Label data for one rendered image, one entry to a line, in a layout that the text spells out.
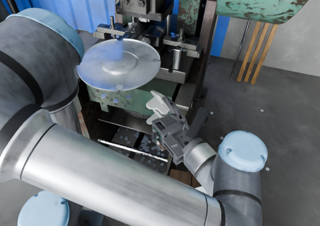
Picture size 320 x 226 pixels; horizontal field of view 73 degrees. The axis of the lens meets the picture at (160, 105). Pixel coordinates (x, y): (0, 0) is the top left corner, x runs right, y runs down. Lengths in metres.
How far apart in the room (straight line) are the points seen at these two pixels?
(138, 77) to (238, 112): 1.19
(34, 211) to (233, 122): 1.39
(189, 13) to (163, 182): 0.92
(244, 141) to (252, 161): 0.04
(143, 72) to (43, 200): 0.46
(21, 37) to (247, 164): 0.37
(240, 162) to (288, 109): 1.65
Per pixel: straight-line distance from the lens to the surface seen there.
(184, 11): 1.12
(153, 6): 0.86
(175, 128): 0.54
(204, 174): 0.50
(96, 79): 0.74
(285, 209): 1.49
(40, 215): 0.64
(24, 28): 0.36
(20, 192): 1.52
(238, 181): 0.37
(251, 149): 0.39
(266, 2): 0.57
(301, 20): 2.22
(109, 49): 0.86
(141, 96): 0.91
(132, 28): 1.01
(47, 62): 0.34
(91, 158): 0.27
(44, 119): 0.29
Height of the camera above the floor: 1.24
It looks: 46 degrees down
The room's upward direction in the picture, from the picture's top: 3 degrees clockwise
